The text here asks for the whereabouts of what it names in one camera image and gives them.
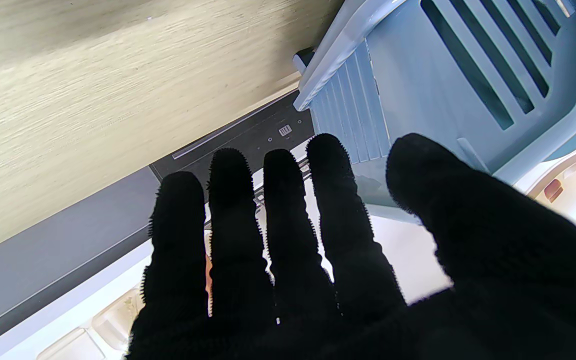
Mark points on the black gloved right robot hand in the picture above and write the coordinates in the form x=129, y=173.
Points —
x=468, y=280

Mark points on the blue plastic dish rack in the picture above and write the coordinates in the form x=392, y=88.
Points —
x=443, y=90

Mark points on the printed kitchen backdrop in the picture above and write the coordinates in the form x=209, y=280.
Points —
x=68, y=280

